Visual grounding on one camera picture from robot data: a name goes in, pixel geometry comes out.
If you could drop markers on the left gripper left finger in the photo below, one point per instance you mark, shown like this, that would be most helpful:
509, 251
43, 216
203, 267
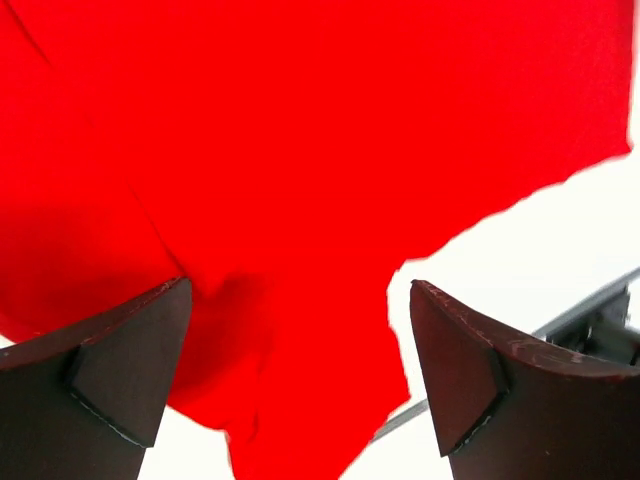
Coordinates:
85, 402

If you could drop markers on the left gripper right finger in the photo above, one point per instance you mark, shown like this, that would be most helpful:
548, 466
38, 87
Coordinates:
508, 405

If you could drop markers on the red t shirt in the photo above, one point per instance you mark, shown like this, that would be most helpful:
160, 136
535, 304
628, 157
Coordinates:
287, 157

